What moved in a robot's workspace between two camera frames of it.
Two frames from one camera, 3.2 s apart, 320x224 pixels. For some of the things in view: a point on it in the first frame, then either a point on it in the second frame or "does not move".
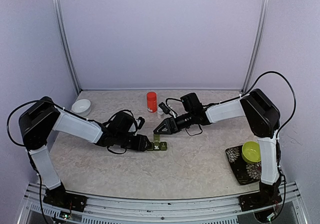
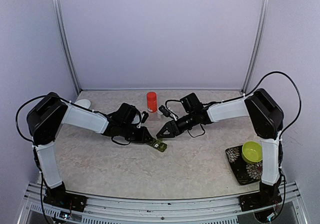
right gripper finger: x=162 y=129 → x=160 y=134
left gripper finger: x=144 y=149 → x=149 y=141
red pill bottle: x=152 y=101 does not move
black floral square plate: x=245 y=173 does not move
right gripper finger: x=163 y=128 → x=168 y=127
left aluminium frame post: x=64 y=35 does not move
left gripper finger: x=148 y=143 → x=150 y=136
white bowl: x=81 y=107 does not move
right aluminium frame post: x=259 y=38 does not move
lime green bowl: x=251 y=152 does not move
